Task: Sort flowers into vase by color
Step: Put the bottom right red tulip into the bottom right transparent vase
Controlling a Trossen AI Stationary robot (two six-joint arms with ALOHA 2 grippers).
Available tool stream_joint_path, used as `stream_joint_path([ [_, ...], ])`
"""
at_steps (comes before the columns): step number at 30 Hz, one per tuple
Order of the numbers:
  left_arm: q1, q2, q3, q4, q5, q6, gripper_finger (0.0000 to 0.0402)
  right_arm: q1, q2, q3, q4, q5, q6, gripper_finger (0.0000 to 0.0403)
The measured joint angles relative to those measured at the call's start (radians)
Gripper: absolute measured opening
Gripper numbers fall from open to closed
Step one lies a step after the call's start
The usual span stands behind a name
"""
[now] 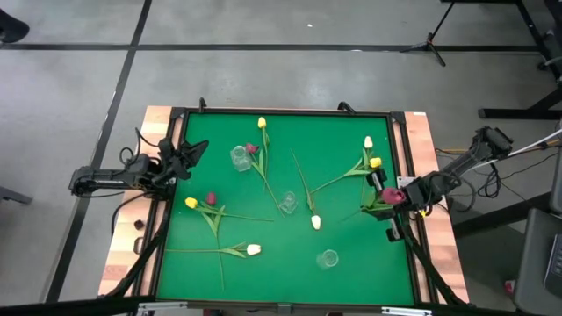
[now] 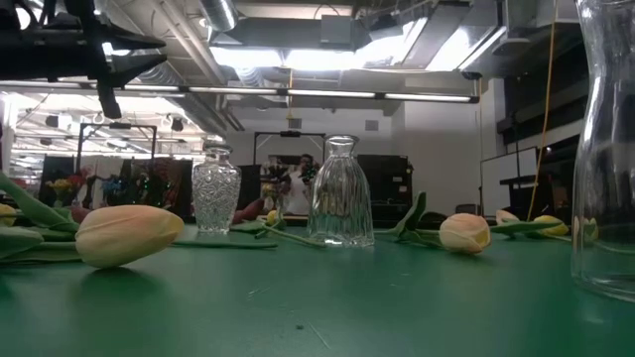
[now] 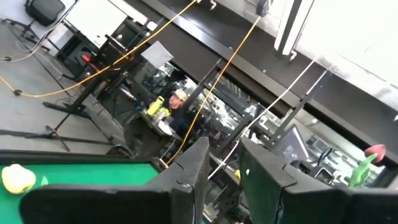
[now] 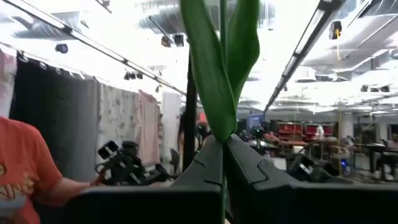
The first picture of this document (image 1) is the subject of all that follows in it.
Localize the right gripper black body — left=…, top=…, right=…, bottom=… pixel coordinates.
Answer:
left=368, top=175, right=445, bottom=221

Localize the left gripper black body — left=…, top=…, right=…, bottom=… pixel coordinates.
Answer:
left=156, top=137, right=185, bottom=181

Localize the yellow artificial tulip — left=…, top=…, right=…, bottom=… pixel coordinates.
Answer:
left=256, top=116, right=276, bottom=192
left=308, top=156, right=384, bottom=196
left=184, top=196, right=276, bottom=223

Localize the red artificial tulip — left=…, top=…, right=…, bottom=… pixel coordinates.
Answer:
left=341, top=187, right=407, bottom=223
left=244, top=142, right=285, bottom=218
left=205, top=191, right=227, bottom=293

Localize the white artificial tulip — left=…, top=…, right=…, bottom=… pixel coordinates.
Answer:
left=360, top=135, right=375, bottom=207
left=165, top=241, right=263, bottom=260
left=289, top=148, right=323, bottom=232

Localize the ribbed glass vase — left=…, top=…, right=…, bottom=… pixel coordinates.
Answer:
left=278, top=190, right=299, bottom=216

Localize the diamond-cut glass vase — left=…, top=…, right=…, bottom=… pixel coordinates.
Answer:
left=229, top=145, right=253, bottom=173

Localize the tall smooth glass vase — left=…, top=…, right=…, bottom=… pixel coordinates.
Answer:
left=315, top=248, right=341, bottom=270

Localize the green table mat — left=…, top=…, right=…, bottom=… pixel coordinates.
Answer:
left=155, top=111, right=416, bottom=307

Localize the black metal floor bar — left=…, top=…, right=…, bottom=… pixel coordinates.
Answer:
left=451, top=191, right=554, bottom=241

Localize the black tripod stand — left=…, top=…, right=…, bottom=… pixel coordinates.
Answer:
left=398, top=0, right=460, bottom=68

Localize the dark keyboard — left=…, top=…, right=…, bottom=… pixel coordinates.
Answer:
left=543, top=233, right=562, bottom=299

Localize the stool base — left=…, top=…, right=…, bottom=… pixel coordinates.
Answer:
left=0, top=185, right=34, bottom=206

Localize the person's dark shoe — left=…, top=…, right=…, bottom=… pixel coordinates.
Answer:
left=0, top=8, right=31, bottom=45

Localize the black cable bundle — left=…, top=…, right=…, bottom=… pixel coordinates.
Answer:
left=434, top=147, right=558, bottom=201

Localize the metal bracket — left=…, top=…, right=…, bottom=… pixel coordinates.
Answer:
left=136, top=300, right=190, bottom=313
left=380, top=306, right=434, bottom=316

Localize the white cable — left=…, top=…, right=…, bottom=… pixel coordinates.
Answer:
left=482, top=129, right=562, bottom=170

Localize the black metal table frame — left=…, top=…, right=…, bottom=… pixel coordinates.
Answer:
left=441, top=0, right=562, bottom=120

